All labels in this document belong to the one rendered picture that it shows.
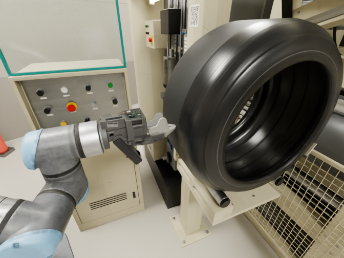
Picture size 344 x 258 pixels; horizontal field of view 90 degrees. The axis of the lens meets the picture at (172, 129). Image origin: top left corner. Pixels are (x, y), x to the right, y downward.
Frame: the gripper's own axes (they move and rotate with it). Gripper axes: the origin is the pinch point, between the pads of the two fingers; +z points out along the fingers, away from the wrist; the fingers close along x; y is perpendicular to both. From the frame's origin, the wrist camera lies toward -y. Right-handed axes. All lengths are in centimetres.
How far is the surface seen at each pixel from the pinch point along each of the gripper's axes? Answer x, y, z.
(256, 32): -7.2, 26.1, 18.7
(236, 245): 4, -120, 56
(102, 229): 57, -120, -41
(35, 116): 66, -16, -56
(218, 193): -8.1, -27.8, 15.8
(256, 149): 5, -24, 46
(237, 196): -5.4, -39.4, 30.0
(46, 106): 65, -10, -48
